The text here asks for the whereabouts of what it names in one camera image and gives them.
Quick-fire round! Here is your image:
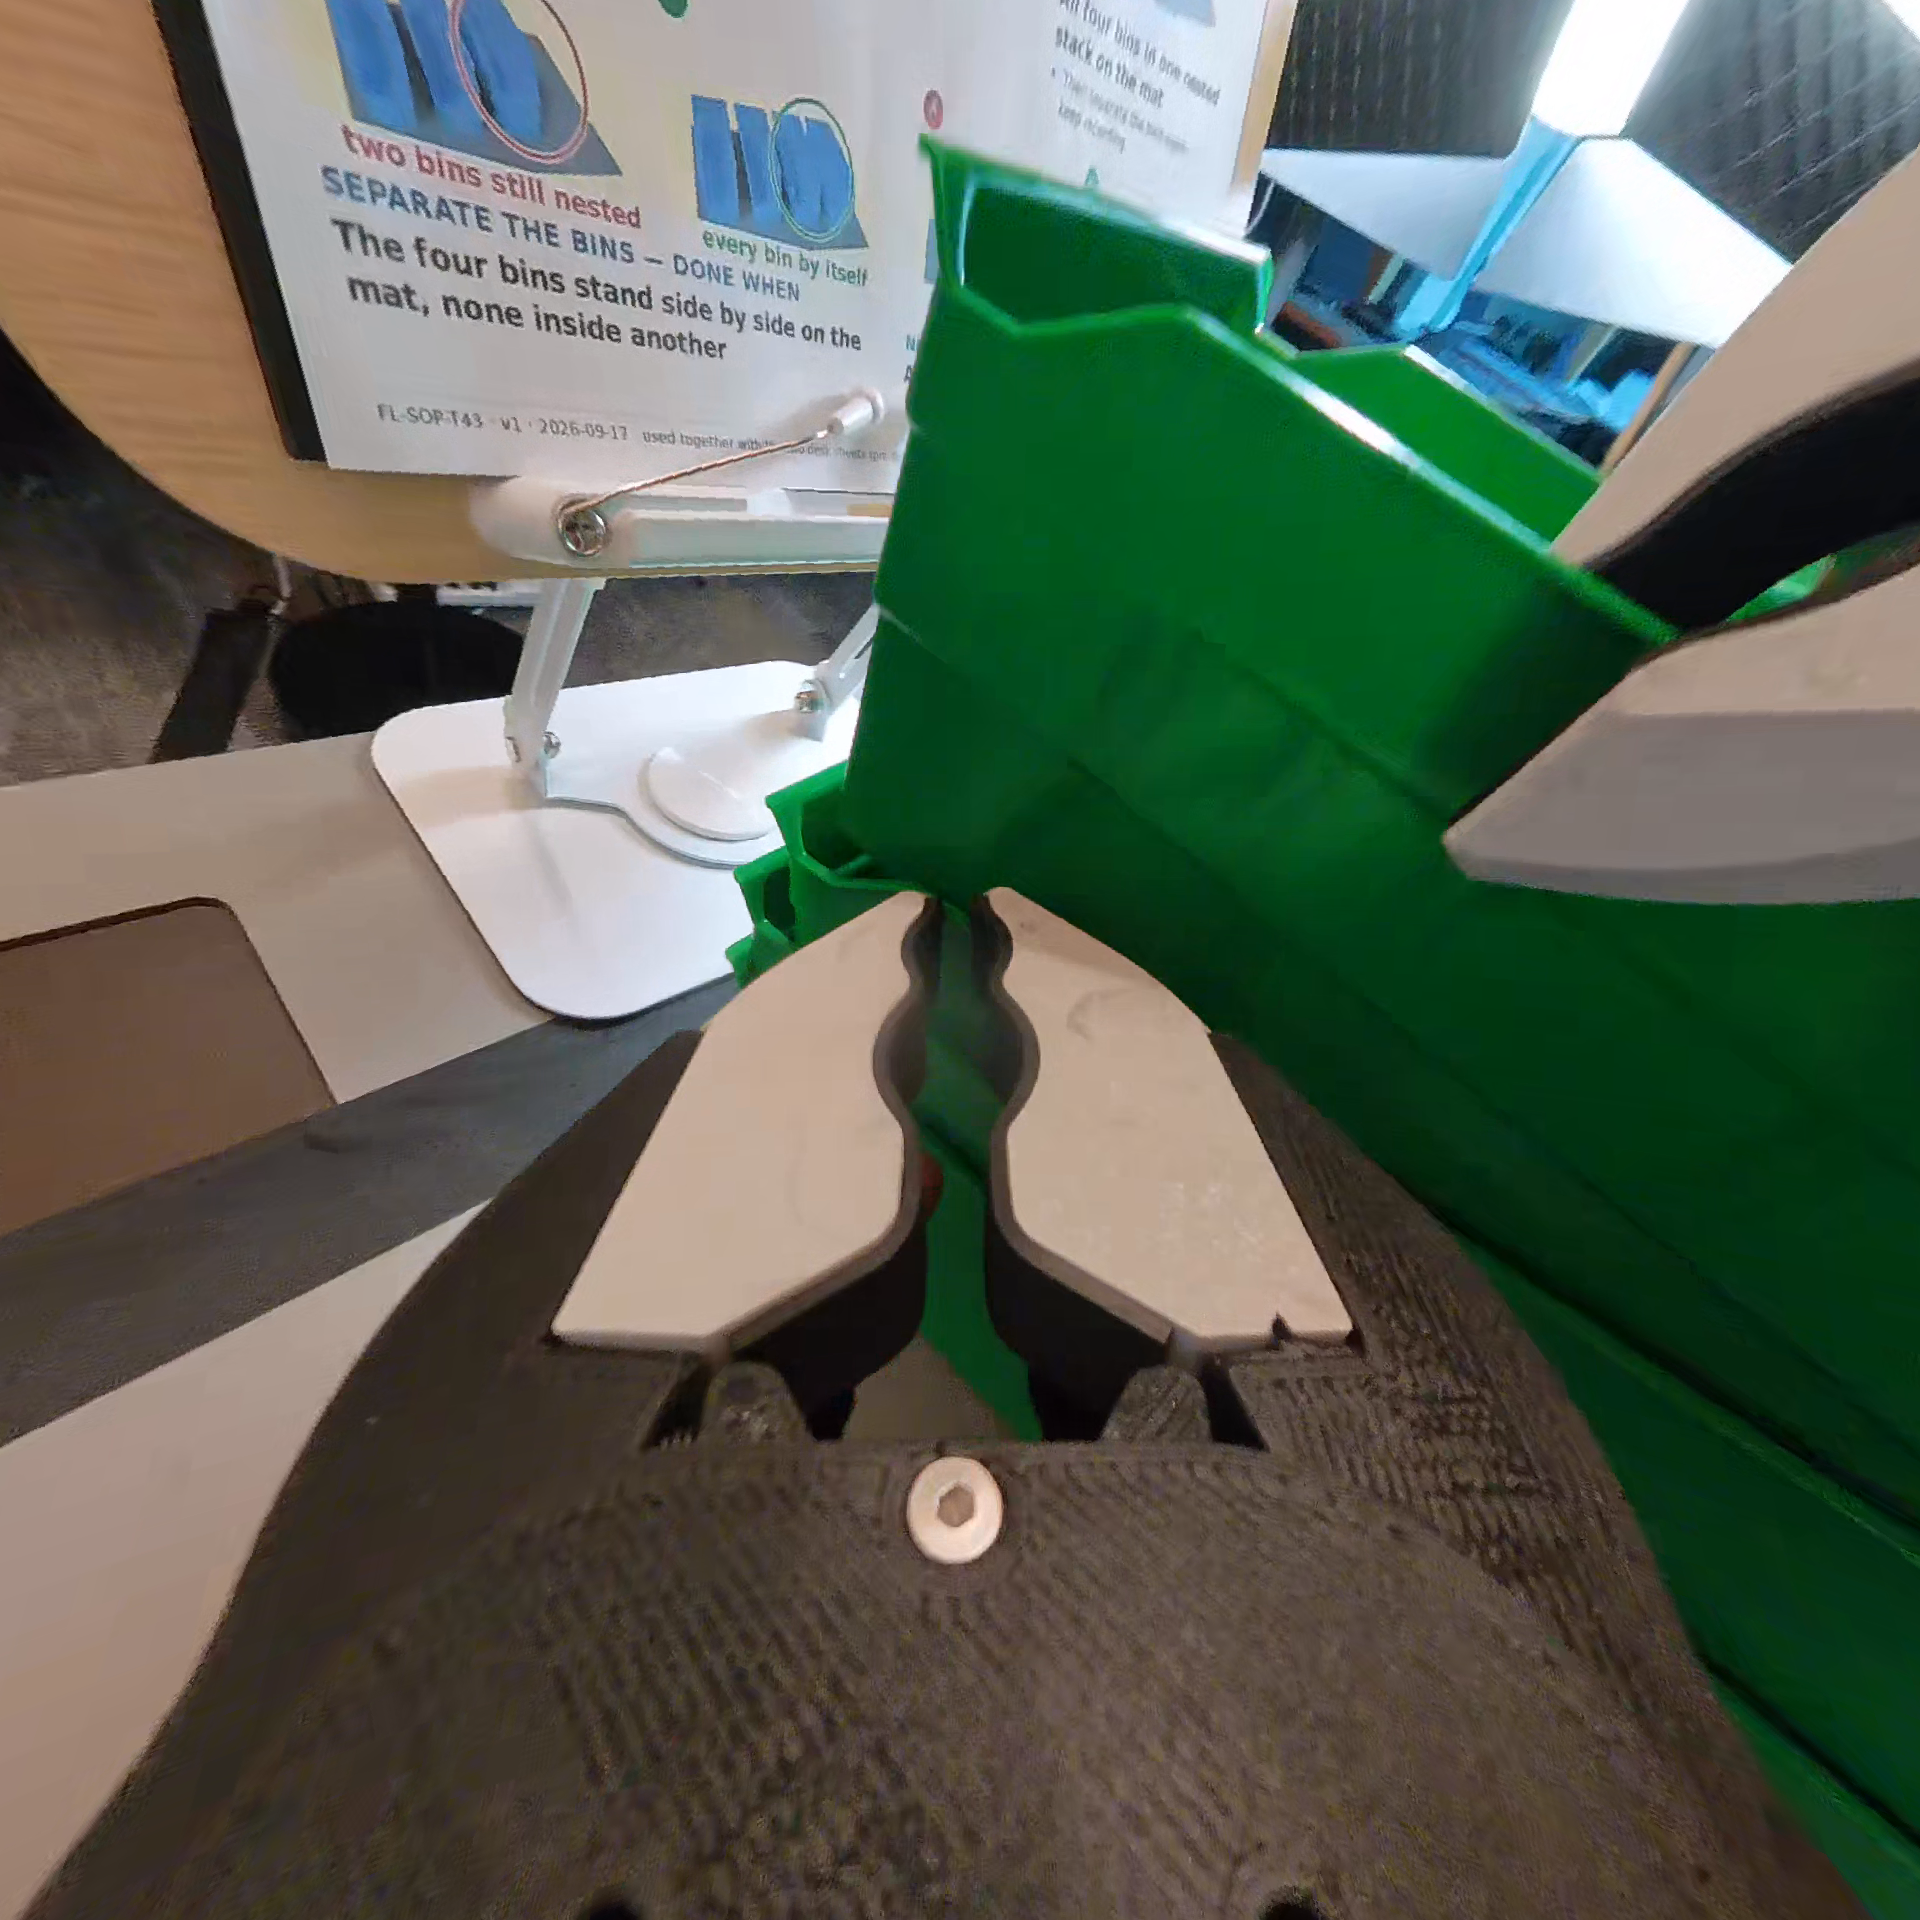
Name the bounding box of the printed instruction sheet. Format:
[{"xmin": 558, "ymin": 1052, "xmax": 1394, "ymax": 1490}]
[{"xmin": 198, "ymin": 0, "xmax": 1299, "ymax": 496}]

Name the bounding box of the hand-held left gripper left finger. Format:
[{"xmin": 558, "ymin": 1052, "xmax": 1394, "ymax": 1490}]
[{"xmin": 551, "ymin": 892, "xmax": 935, "ymax": 1357}]

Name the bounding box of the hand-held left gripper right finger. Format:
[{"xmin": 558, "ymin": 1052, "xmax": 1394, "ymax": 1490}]
[{"xmin": 978, "ymin": 887, "xmax": 1362, "ymax": 1357}]

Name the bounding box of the grey desk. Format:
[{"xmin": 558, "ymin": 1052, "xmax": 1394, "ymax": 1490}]
[{"xmin": 0, "ymin": 735, "xmax": 843, "ymax": 1906}]

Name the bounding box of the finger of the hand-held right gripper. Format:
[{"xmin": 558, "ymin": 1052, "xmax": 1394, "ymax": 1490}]
[
  {"xmin": 1443, "ymin": 576, "xmax": 1920, "ymax": 907},
  {"xmin": 1547, "ymin": 215, "xmax": 1920, "ymax": 635}
]

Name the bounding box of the studio softbox light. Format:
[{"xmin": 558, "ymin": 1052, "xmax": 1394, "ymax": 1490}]
[{"xmin": 1257, "ymin": 0, "xmax": 1920, "ymax": 353}]

